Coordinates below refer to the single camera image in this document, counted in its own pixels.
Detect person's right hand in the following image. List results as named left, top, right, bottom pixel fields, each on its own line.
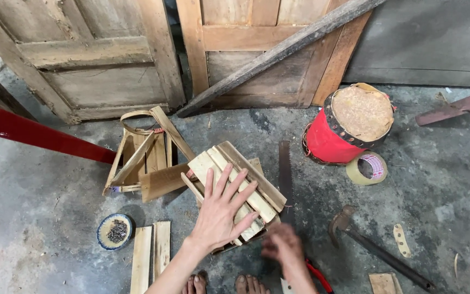
left=261, top=222, right=306, bottom=272

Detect person's left hand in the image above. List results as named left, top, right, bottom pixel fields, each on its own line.
left=187, top=163, right=260, bottom=254

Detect wooden slat box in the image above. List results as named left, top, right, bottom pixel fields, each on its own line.
left=180, top=141, right=288, bottom=254

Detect person's right foot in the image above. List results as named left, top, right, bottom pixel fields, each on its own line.
left=235, top=274, right=272, bottom=294

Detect person's foot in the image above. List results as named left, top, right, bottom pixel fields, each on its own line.
left=181, top=274, right=208, bottom=294
left=235, top=274, right=272, bottom=294

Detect dark hand saw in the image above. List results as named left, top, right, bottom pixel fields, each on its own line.
left=278, top=141, right=297, bottom=226

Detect person's left foot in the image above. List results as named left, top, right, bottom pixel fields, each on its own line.
left=181, top=274, right=208, bottom=294

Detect short pale wooden slat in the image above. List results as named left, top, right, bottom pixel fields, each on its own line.
left=152, top=221, right=171, bottom=283

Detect rusty claw hammer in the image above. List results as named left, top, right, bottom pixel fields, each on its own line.
left=328, top=205, right=438, bottom=293

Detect clear packing tape roll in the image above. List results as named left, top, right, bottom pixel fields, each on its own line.
left=345, top=151, right=388, bottom=186

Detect flat square wood offcut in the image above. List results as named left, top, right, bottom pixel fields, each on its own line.
left=368, top=272, right=404, bottom=294

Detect red drum stool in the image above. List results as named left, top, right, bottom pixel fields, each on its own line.
left=302, top=83, right=395, bottom=166

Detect long pale wooden slat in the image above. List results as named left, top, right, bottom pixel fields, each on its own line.
left=130, top=226, right=153, bottom=294

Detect small wood strip with holes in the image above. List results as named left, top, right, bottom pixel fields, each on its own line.
left=393, top=223, right=412, bottom=259

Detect pile of small nails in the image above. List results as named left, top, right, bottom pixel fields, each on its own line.
left=108, top=220, right=129, bottom=244

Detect blue rimmed bowl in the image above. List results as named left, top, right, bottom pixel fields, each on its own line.
left=96, top=213, right=134, bottom=251

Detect long dark wooden beam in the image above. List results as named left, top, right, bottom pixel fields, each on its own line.
left=176, top=0, right=387, bottom=119

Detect brown panelled wooden door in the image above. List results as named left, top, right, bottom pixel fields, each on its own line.
left=176, top=0, right=373, bottom=109

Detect reddish wooden plank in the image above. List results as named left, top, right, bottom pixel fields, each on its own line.
left=415, top=87, right=470, bottom=127

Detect weathered grey wooden door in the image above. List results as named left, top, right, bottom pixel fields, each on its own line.
left=0, top=0, right=187, bottom=125

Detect grey board panel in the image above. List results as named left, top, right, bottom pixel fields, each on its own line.
left=342, top=0, right=470, bottom=89

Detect glossy red pole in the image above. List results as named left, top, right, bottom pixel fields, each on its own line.
left=0, top=98, right=118, bottom=165

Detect red handled pliers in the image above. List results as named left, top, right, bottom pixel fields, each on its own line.
left=305, top=258, right=335, bottom=294

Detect unfinished bamboo slat frame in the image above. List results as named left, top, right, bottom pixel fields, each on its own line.
left=102, top=105, right=198, bottom=203

